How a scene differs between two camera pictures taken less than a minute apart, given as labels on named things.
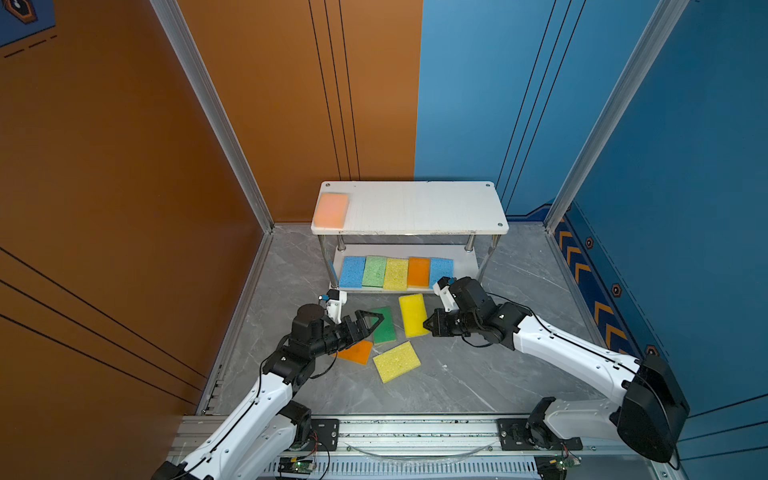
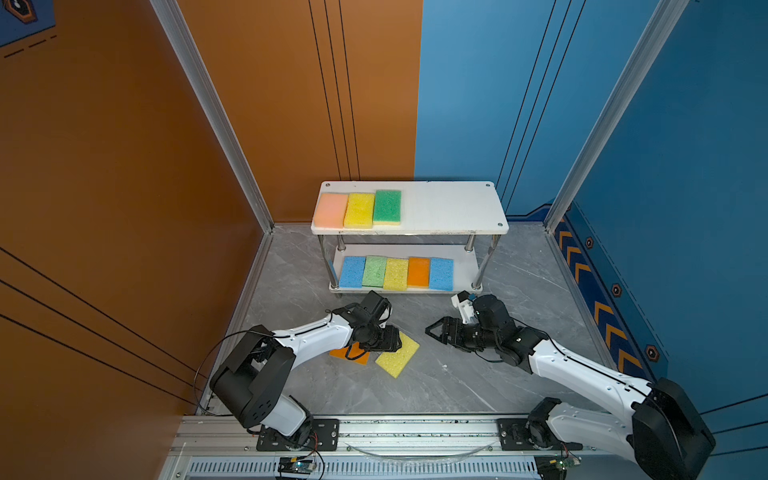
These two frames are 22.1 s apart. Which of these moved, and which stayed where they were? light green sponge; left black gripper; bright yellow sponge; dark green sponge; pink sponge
Moved: left black gripper; dark green sponge; bright yellow sponge
Stayed: pink sponge; light green sponge
